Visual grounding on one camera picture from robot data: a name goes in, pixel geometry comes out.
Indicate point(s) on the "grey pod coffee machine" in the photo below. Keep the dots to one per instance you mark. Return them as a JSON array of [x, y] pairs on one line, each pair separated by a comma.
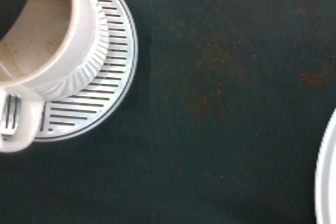
[[72, 115]]

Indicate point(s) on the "white ceramic coffee mug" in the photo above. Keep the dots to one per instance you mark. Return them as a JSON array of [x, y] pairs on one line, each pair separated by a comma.
[[51, 55]]

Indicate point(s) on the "white two-tier round shelf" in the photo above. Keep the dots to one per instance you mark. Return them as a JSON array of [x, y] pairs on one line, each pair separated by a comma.
[[325, 176]]

